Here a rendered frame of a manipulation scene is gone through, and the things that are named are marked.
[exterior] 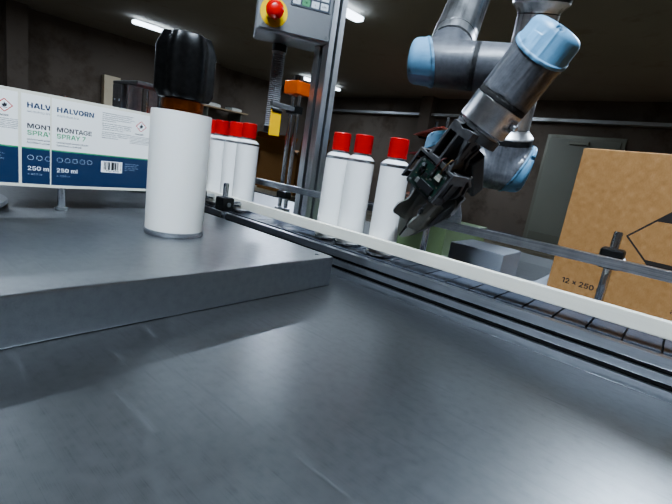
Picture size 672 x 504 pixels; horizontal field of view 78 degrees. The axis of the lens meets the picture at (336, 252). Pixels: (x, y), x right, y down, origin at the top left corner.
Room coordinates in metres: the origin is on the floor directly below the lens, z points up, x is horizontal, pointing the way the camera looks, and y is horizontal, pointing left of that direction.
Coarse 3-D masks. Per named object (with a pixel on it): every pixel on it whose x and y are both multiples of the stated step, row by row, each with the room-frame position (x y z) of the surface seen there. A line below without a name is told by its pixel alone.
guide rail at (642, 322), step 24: (216, 192) 1.00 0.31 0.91; (288, 216) 0.83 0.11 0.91; (360, 240) 0.72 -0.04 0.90; (384, 240) 0.69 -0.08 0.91; (432, 264) 0.63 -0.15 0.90; (456, 264) 0.60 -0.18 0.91; (504, 288) 0.56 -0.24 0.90; (528, 288) 0.54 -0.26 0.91; (552, 288) 0.53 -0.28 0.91; (600, 312) 0.49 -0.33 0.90; (624, 312) 0.47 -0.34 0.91
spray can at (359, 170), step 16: (368, 144) 0.77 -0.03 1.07; (352, 160) 0.77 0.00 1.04; (368, 160) 0.77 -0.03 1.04; (352, 176) 0.76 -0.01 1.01; (368, 176) 0.77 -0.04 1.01; (352, 192) 0.76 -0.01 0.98; (368, 192) 0.77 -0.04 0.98; (352, 208) 0.76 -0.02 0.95; (352, 224) 0.76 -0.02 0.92; (336, 240) 0.77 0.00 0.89
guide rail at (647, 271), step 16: (304, 192) 0.92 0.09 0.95; (320, 192) 0.89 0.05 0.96; (368, 208) 0.81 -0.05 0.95; (448, 224) 0.70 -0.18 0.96; (464, 224) 0.69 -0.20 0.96; (496, 240) 0.65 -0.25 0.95; (512, 240) 0.63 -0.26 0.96; (528, 240) 0.62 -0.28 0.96; (560, 256) 0.59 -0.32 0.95; (576, 256) 0.58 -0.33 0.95; (592, 256) 0.57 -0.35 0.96; (640, 272) 0.53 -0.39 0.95; (656, 272) 0.52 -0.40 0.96
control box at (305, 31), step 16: (288, 0) 1.00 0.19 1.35; (256, 16) 1.01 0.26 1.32; (288, 16) 1.00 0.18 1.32; (304, 16) 1.01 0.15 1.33; (320, 16) 1.02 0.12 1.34; (256, 32) 1.02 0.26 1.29; (272, 32) 1.00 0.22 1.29; (288, 32) 1.01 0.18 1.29; (304, 32) 1.02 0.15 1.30; (320, 32) 1.03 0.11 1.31; (304, 48) 1.10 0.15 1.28
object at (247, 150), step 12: (252, 132) 0.98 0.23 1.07; (240, 144) 0.97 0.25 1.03; (252, 144) 0.97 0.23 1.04; (240, 156) 0.97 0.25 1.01; (252, 156) 0.97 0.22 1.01; (240, 168) 0.97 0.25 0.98; (252, 168) 0.98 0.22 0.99; (240, 180) 0.97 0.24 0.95; (252, 180) 0.98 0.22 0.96; (240, 192) 0.97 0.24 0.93; (252, 192) 0.98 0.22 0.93
